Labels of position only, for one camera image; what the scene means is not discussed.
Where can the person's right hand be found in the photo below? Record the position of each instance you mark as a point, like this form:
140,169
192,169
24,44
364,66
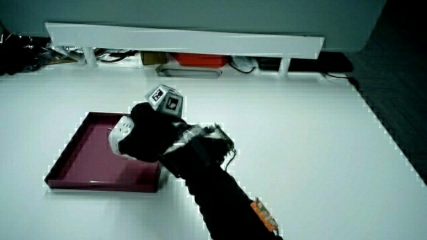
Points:
150,133

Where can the white cube socket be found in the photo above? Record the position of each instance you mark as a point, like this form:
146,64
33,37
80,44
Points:
120,133

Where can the person's right forearm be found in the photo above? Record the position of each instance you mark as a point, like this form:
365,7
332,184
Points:
213,186

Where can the maroon square tray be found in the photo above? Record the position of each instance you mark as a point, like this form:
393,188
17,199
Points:
90,163

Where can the grey flat tray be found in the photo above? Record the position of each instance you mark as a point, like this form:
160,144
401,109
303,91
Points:
187,72

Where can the brown cardboard box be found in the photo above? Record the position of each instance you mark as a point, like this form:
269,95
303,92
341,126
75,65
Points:
152,58

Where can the orange box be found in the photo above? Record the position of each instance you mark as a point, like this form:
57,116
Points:
200,60

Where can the white raised shelf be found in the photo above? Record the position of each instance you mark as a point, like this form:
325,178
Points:
187,41

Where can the small black box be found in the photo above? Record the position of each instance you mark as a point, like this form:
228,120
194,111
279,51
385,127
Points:
269,64

